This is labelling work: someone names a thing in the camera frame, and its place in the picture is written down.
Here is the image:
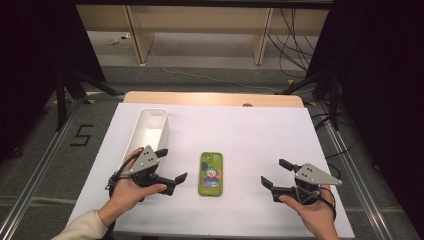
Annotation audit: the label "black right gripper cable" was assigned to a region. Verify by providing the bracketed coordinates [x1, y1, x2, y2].
[319, 186, 338, 221]

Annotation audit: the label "white paper sheet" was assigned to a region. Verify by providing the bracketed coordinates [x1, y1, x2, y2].
[66, 102, 355, 240]

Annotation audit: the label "bundle of black hanging cables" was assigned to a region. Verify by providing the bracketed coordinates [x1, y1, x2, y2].
[267, 8, 316, 80]

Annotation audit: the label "white floor cable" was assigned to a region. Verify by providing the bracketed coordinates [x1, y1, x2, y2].
[146, 46, 316, 94]

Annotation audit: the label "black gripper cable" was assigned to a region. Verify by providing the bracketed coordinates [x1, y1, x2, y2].
[105, 156, 143, 203]
[319, 186, 338, 221]

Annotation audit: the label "black curtain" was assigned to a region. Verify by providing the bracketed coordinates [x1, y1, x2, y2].
[0, 0, 107, 164]
[305, 0, 424, 234]

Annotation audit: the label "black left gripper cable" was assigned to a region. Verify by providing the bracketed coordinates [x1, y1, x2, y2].
[105, 156, 143, 203]

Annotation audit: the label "white rectangular storage box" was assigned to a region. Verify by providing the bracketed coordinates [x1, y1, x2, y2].
[120, 107, 170, 168]

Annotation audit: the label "beige wooden desk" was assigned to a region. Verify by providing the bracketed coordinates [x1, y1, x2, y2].
[75, 4, 331, 66]

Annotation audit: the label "person's left hand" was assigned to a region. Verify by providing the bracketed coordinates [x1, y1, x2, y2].
[97, 147, 168, 228]

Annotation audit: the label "person's right hand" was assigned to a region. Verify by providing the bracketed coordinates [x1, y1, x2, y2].
[279, 185, 340, 240]

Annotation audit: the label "green cartoon phone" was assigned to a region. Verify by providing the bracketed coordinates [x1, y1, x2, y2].
[197, 151, 224, 198]

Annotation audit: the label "aluminium floor rail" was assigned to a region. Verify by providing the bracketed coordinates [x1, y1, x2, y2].
[0, 98, 84, 240]
[316, 101, 396, 240]

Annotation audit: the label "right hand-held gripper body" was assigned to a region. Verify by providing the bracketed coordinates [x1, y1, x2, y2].
[293, 162, 343, 206]

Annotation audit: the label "black floor cables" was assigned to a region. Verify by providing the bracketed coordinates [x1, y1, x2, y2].
[311, 112, 358, 179]

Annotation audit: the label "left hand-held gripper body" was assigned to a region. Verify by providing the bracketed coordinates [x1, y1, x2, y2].
[129, 144, 162, 188]

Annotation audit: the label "black tripod stand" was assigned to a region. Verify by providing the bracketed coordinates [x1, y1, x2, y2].
[274, 69, 342, 132]
[54, 67, 126, 132]

